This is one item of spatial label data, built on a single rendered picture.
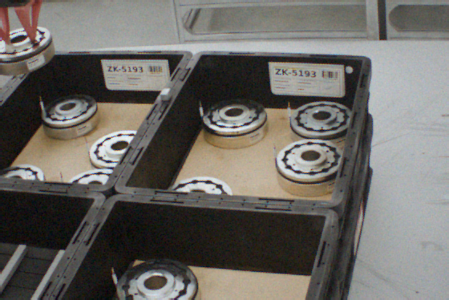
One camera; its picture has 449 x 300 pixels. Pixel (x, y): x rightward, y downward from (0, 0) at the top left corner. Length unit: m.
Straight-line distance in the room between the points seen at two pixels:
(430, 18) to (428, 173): 2.30
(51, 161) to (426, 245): 0.62
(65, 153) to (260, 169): 0.33
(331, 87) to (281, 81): 0.08
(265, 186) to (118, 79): 0.38
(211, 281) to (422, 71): 0.86
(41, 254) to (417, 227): 0.59
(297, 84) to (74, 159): 0.39
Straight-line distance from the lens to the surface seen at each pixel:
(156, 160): 1.18
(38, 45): 1.23
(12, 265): 1.14
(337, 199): 1.00
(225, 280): 1.05
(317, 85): 1.34
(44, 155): 1.37
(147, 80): 1.42
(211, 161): 1.26
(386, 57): 1.81
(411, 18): 3.69
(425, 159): 1.47
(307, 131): 1.26
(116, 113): 1.44
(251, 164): 1.25
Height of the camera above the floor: 1.54
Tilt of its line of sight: 33 degrees down
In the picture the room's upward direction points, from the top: 8 degrees counter-clockwise
